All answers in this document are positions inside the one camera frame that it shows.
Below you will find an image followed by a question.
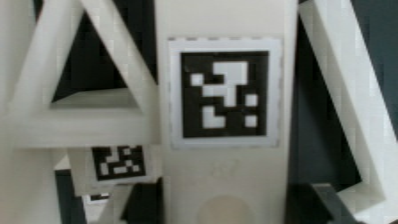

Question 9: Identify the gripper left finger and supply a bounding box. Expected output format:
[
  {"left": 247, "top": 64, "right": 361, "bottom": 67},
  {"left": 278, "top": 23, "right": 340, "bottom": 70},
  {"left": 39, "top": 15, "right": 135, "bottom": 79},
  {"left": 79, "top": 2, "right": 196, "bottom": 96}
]
[{"left": 121, "top": 181, "right": 164, "bottom": 224}]

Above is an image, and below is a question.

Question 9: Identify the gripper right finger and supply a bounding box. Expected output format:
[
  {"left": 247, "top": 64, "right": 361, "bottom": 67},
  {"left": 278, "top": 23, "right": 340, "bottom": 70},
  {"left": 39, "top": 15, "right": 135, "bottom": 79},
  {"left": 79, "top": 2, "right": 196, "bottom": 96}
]
[{"left": 283, "top": 181, "right": 363, "bottom": 224}]

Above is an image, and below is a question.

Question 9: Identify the white chair back frame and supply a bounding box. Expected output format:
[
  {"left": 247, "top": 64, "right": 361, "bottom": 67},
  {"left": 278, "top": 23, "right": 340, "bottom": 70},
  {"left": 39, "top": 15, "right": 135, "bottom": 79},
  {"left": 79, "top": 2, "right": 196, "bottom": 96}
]
[{"left": 0, "top": 0, "right": 398, "bottom": 224}]

